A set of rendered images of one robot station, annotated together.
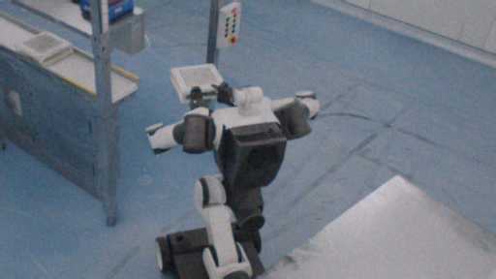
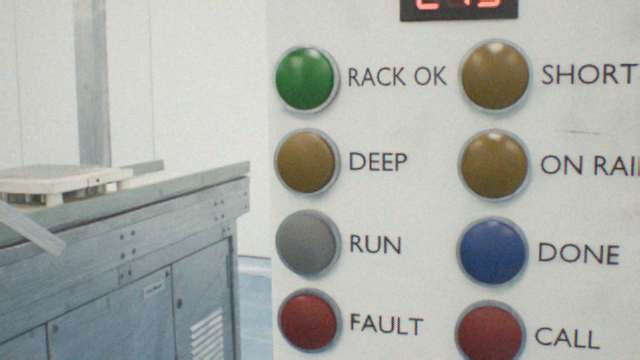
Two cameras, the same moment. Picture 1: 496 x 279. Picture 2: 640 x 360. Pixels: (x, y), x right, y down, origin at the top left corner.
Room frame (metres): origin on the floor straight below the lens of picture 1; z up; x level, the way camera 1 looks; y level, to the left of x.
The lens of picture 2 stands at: (2.90, -0.55, 1.06)
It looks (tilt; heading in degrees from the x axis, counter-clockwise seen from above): 7 degrees down; 69
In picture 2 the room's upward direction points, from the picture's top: 1 degrees counter-clockwise
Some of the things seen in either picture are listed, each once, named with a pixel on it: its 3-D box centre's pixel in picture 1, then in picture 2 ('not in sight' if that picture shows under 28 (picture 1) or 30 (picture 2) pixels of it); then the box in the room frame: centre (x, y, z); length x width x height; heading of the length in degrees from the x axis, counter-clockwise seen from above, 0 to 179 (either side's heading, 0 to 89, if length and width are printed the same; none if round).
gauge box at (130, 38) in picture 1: (123, 29); not in sight; (2.61, 0.32, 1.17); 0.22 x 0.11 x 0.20; 52
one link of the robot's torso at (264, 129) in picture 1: (246, 146); not in sight; (1.76, -0.29, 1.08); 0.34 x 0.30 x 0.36; 107
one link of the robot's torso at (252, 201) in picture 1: (242, 197); not in sight; (1.73, -0.30, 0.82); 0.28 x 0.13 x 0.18; 17
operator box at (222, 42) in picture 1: (228, 25); (462, 241); (3.07, -0.28, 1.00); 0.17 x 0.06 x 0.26; 142
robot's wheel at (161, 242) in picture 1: (163, 254); not in sight; (1.99, 0.06, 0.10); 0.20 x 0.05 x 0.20; 17
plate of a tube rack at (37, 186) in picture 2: (43, 45); (45, 178); (2.85, 0.83, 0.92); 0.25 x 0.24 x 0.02; 142
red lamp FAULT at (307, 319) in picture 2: not in sight; (308, 322); (3.00, -0.27, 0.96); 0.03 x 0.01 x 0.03; 142
